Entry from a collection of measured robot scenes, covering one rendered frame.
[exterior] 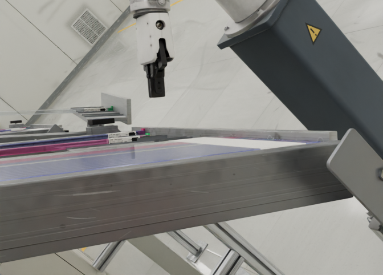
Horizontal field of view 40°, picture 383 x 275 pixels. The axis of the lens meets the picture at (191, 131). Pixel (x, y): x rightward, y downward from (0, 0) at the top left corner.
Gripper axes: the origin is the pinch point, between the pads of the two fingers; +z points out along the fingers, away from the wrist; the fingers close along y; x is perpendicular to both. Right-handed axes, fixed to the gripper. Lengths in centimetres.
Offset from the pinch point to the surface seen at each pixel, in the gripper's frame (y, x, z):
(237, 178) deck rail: -60, 17, 11
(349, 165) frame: -64, 7, 11
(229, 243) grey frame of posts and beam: 10.1, -20.5, 39.2
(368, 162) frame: -64, 4, 11
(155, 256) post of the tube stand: 40, -12, 48
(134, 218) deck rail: -60, 27, 14
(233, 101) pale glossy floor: 146, -105, 4
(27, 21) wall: 749, -97, -144
